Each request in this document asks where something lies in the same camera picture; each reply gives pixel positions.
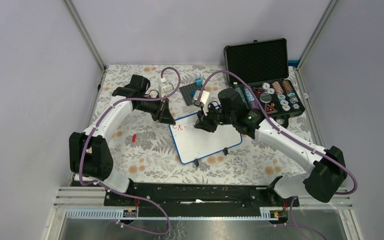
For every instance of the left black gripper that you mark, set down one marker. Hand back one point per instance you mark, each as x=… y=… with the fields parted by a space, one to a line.
x=164 y=115

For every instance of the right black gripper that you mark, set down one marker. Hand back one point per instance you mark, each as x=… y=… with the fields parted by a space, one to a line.
x=204 y=122

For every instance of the blue framed whiteboard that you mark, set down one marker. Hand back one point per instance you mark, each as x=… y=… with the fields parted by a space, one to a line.
x=205 y=139

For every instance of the red marker cap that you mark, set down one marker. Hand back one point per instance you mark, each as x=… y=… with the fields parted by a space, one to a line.
x=134 y=138

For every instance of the black poker chip case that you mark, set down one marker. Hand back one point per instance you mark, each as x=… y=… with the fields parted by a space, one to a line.
x=262 y=78

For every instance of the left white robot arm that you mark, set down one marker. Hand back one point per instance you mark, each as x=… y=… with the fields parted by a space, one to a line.
x=89 y=152

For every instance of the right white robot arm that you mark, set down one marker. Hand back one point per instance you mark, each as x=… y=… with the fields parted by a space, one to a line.
x=324 y=172

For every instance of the grey lego baseplate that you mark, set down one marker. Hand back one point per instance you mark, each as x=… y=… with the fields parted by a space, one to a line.
x=188 y=91

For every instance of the floral table mat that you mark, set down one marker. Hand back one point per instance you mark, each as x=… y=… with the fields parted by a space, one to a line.
x=145 y=151

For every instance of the blue lego brick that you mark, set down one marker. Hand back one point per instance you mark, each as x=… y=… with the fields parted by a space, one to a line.
x=199 y=82

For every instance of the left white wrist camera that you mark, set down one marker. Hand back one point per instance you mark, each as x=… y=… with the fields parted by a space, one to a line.
x=165 y=87

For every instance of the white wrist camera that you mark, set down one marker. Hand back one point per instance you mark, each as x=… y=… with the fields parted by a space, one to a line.
x=165 y=87
x=201 y=99

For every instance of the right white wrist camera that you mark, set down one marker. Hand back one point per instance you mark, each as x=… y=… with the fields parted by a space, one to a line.
x=201 y=99

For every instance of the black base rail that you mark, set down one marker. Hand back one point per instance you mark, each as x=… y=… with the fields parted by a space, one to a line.
x=200 y=200

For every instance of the blue corner bracket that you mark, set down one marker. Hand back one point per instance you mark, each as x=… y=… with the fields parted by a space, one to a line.
x=293 y=63

